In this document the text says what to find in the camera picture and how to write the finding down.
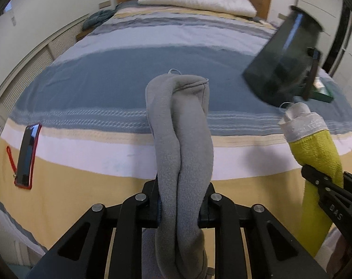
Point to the striped bedspread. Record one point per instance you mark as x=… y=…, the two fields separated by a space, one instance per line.
x=106 y=93

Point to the grey fleece cloth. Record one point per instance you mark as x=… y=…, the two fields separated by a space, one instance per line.
x=179 y=151

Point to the green box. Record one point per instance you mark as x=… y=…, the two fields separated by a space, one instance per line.
x=321 y=93

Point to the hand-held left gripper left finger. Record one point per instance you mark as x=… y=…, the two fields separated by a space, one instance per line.
x=152 y=209

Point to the yellow towel with white edge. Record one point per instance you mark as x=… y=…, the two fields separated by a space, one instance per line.
x=315 y=151

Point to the white wardrobe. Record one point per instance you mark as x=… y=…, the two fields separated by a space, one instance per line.
x=324 y=11

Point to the teal cloth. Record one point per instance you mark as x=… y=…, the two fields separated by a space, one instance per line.
x=99 y=19

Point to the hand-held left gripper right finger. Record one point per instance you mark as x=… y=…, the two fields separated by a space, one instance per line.
x=212 y=212

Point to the wall socket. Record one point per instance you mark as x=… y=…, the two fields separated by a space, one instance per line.
x=104 y=4

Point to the phone in red case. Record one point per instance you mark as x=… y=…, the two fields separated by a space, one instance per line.
x=27 y=157

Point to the person's right hand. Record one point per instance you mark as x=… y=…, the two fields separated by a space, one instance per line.
x=338 y=257

